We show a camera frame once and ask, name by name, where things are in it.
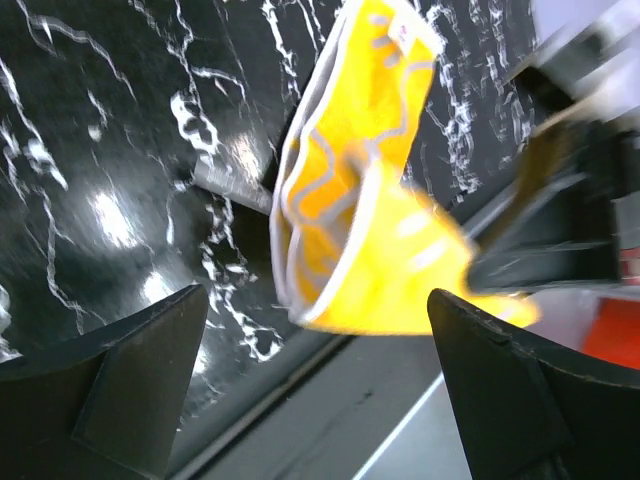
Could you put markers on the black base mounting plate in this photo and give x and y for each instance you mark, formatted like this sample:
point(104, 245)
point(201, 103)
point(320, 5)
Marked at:
point(335, 401)

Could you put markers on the grey orange towel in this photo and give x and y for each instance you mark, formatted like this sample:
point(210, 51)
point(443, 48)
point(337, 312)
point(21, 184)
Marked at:
point(355, 250)

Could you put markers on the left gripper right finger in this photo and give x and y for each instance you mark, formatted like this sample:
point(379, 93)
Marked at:
point(529, 408)

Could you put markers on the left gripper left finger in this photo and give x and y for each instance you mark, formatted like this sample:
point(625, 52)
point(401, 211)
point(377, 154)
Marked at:
point(106, 404)

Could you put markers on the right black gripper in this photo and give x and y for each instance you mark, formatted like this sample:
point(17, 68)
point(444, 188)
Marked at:
point(573, 219)

